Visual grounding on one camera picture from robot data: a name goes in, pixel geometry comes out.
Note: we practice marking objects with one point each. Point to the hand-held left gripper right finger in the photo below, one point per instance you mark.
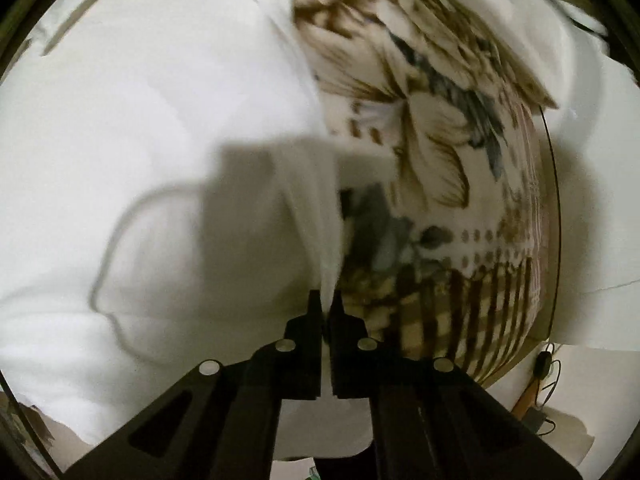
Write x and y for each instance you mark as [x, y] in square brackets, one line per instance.
[337, 310]

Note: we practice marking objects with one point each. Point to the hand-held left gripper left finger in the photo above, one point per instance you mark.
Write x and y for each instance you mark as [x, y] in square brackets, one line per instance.
[314, 310]

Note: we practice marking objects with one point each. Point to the white garment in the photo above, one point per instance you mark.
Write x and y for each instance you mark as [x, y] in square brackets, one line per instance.
[150, 160]

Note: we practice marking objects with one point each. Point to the floral printed blanket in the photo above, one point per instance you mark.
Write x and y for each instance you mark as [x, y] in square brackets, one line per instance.
[430, 185]

